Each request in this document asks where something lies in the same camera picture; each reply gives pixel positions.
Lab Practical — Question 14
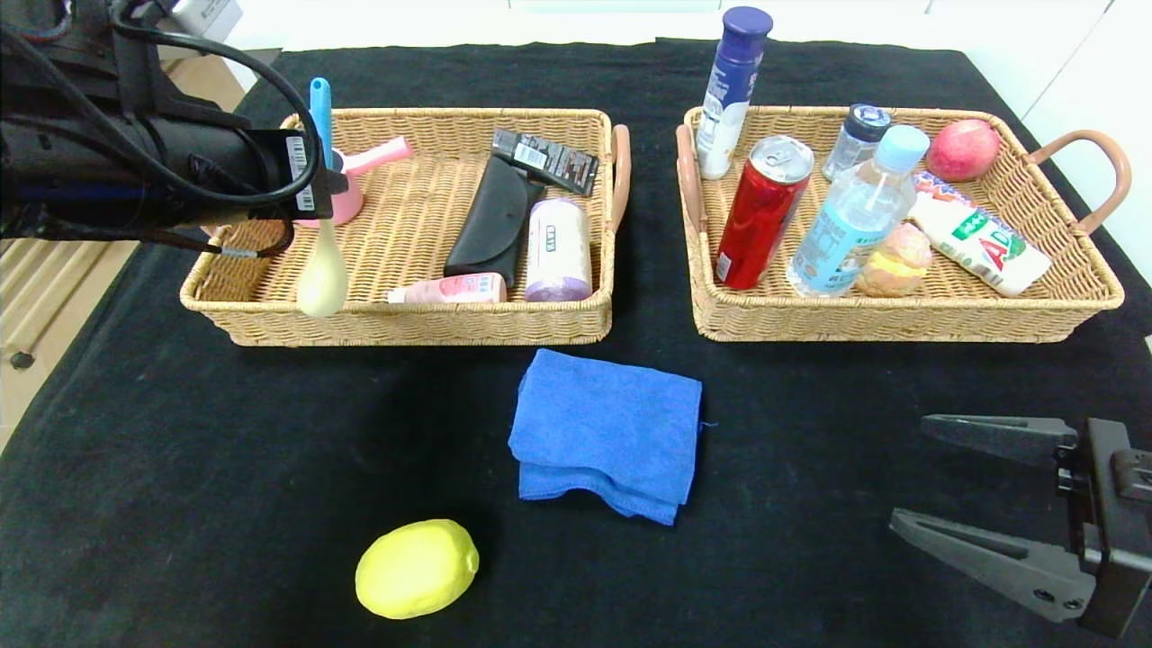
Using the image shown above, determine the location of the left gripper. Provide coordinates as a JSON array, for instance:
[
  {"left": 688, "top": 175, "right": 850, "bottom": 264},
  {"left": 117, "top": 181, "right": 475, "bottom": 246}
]
[{"left": 193, "top": 122, "right": 349, "bottom": 228}]

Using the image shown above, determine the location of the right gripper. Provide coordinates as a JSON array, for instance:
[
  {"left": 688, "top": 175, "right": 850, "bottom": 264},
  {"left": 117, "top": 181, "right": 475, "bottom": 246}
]
[{"left": 888, "top": 412, "right": 1152, "bottom": 639}]

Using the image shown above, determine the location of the cream spoon teal handle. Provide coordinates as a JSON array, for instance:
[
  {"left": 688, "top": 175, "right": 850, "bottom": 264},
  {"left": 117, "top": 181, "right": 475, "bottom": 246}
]
[{"left": 297, "top": 76, "right": 350, "bottom": 319}]

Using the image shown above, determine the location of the pink lotion bottle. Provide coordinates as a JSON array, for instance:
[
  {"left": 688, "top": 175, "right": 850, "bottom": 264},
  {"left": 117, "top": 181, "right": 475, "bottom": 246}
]
[{"left": 387, "top": 273, "right": 509, "bottom": 305}]

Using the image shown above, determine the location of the water bottle blue cap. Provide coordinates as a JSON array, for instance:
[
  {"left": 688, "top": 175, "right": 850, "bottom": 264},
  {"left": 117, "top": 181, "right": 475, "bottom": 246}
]
[{"left": 787, "top": 124, "right": 931, "bottom": 299}]

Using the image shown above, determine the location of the red soda can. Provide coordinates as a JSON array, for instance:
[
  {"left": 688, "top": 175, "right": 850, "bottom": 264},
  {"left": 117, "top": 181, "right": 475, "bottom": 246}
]
[{"left": 714, "top": 135, "right": 815, "bottom": 292}]

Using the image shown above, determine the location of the wicker basket holding household items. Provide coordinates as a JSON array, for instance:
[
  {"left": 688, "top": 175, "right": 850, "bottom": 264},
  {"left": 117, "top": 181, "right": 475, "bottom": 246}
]
[{"left": 178, "top": 108, "right": 633, "bottom": 348}]

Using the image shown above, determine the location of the wicker basket holding food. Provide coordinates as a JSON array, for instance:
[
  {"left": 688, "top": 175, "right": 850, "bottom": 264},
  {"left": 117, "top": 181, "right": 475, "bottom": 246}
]
[{"left": 675, "top": 106, "right": 1131, "bottom": 345}]

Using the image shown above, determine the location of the pink saucepan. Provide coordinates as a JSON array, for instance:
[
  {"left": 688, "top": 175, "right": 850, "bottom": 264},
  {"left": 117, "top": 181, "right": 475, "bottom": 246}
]
[{"left": 301, "top": 137, "right": 416, "bottom": 228}]

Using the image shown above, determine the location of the black glasses case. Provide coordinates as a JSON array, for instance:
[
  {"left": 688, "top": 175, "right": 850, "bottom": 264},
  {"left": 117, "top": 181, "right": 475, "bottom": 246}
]
[{"left": 445, "top": 157, "right": 550, "bottom": 289}]

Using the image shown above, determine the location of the black barcode packet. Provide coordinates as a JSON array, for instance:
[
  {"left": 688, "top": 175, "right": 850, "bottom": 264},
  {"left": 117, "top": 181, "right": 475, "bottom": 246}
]
[{"left": 491, "top": 129, "right": 600, "bottom": 199}]

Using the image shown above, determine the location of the purple bin bag roll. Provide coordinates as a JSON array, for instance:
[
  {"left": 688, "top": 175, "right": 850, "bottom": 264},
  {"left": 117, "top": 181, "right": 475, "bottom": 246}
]
[{"left": 525, "top": 199, "right": 595, "bottom": 303}]

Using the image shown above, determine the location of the bread bun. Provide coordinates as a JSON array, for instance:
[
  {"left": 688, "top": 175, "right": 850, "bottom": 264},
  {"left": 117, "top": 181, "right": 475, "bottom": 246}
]
[{"left": 853, "top": 223, "right": 933, "bottom": 299}]

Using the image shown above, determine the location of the white AD milk bottle pack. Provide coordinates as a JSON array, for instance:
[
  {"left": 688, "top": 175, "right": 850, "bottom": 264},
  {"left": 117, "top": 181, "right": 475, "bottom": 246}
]
[{"left": 909, "top": 193, "right": 1052, "bottom": 299}]

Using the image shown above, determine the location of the wooden rolling rack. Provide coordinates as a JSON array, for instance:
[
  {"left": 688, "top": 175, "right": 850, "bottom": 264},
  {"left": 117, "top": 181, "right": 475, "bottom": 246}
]
[{"left": 0, "top": 238, "right": 136, "bottom": 372}]

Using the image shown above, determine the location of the black table cloth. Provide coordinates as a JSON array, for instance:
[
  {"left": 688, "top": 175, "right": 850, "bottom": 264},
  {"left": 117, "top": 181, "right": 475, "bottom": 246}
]
[{"left": 0, "top": 39, "right": 1152, "bottom": 648}]

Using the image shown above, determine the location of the colourful snack packet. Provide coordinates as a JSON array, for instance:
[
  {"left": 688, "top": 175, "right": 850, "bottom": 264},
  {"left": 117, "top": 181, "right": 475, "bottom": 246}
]
[{"left": 909, "top": 171, "right": 973, "bottom": 208}]

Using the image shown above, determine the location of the red apple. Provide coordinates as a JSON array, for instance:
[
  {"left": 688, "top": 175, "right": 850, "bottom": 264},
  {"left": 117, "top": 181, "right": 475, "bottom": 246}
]
[{"left": 925, "top": 120, "right": 1002, "bottom": 184}]

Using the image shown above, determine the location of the blue folded towel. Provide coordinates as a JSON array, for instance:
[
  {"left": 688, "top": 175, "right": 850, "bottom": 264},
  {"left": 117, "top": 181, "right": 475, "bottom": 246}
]
[{"left": 508, "top": 349, "right": 705, "bottom": 527}]

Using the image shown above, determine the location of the small clear bottle dark cap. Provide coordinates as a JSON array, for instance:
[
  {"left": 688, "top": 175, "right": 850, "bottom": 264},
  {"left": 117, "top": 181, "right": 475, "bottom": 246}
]
[{"left": 821, "top": 104, "right": 892, "bottom": 184}]

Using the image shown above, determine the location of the yellow lemon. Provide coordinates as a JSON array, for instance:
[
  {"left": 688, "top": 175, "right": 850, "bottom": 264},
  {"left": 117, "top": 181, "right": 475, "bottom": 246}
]
[{"left": 355, "top": 519, "right": 482, "bottom": 621}]

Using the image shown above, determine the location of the tall white bottle purple cap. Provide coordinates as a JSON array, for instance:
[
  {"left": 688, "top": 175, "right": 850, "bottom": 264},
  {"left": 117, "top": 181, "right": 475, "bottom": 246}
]
[{"left": 695, "top": 7, "right": 774, "bottom": 181}]

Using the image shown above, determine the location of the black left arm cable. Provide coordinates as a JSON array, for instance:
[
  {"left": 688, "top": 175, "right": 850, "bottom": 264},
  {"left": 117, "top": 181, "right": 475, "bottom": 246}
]
[{"left": 0, "top": 0, "right": 322, "bottom": 260}]

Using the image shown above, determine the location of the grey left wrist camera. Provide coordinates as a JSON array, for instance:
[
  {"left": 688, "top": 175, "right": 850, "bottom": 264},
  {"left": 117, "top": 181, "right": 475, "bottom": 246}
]
[{"left": 166, "top": 0, "right": 244, "bottom": 41}]

